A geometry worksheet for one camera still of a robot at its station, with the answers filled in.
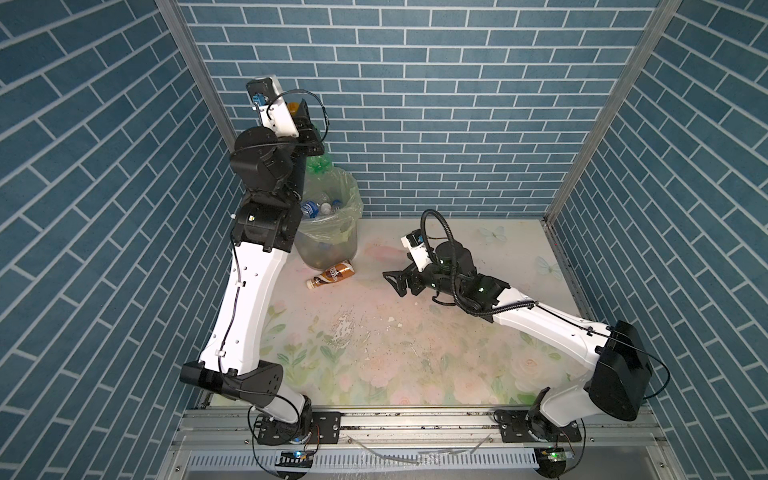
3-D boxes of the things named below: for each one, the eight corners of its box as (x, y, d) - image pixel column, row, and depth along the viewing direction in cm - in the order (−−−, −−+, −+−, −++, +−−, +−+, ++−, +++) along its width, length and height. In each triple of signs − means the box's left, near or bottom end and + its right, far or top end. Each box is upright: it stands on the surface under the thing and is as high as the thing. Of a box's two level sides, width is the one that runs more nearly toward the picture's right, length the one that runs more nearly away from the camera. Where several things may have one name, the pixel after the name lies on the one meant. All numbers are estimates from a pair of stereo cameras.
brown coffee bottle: (311, 295, 100) (307, 286, 95) (307, 285, 102) (304, 276, 98) (355, 276, 105) (354, 267, 100) (351, 268, 107) (349, 258, 103)
